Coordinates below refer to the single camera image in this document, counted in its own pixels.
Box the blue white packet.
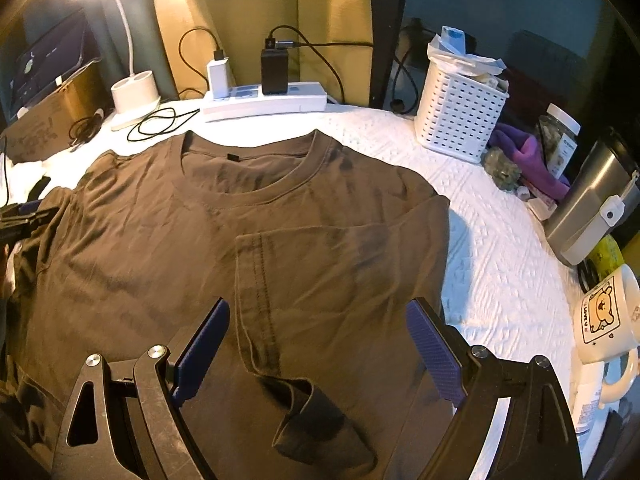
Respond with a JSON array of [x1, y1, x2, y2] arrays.
[[439, 25, 469, 56]]

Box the white plastic basket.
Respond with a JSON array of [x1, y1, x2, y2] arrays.
[[415, 62, 511, 164]]

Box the steel tumbler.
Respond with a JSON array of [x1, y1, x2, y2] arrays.
[[544, 127, 640, 267]]

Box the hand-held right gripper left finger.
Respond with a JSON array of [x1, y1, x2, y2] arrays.
[[50, 297, 231, 480]]

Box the white cloth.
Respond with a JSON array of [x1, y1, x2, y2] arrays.
[[0, 157, 56, 203]]

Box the yellow packet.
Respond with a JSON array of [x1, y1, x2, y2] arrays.
[[594, 236, 627, 282]]

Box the white desk lamp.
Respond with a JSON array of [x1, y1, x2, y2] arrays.
[[60, 0, 163, 132]]

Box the small white object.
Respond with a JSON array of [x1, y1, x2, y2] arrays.
[[517, 185, 559, 220]]

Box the purple cloth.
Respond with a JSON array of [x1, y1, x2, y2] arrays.
[[487, 122, 572, 202]]

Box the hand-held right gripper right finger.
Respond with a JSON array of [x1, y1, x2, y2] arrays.
[[406, 297, 583, 480]]

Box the black frame post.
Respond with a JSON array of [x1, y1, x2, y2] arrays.
[[369, 0, 412, 110]]

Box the teal curtain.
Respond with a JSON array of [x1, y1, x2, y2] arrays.
[[82, 0, 177, 105]]

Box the brown t-shirt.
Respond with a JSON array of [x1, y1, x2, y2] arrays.
[[0, 129, 451, 480]]

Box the black looped charger cable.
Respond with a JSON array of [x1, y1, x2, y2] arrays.
[[127, 27, 227, 144]]

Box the white power strip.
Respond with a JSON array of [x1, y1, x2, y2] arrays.
[[201, 81, 328, 123]]

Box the black coiled cable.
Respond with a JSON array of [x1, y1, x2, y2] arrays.
[[67, 109, 107, 152]]

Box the yellow curtain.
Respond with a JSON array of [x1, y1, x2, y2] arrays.
[[151, 0, 375, 106]]

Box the cardboard box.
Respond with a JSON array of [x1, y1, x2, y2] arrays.
[[2, 62, 108, 165]]

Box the grey green fuzzy lump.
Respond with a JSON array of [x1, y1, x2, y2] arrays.
[[481, 147, 522, 192]]

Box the black charger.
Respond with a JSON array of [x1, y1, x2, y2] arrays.
[[260, 49, 290, 96]]

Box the white tube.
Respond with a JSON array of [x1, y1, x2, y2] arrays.
[[574, 360, 608, 438]]

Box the white plastic wrappers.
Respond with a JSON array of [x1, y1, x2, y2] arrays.
[[426, 40, 508, 92]]

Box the black cable with grey plug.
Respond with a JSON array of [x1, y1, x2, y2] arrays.
[[264, 25, 374, 106]]

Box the white textured quilt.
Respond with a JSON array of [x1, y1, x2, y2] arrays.
[[0, 97, 598, 480]]

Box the white charger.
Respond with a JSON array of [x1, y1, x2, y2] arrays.
[[207, 59, 232, 100]]

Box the clear jar with white lid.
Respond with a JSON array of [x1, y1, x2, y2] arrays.
[[536, 102, 582, 182]]

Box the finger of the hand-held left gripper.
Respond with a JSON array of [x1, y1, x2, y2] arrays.
[[0, 199, 47, 244]]

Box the cream mug with bear print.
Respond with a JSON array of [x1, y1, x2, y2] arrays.
[[571, 264, 640, 411]]

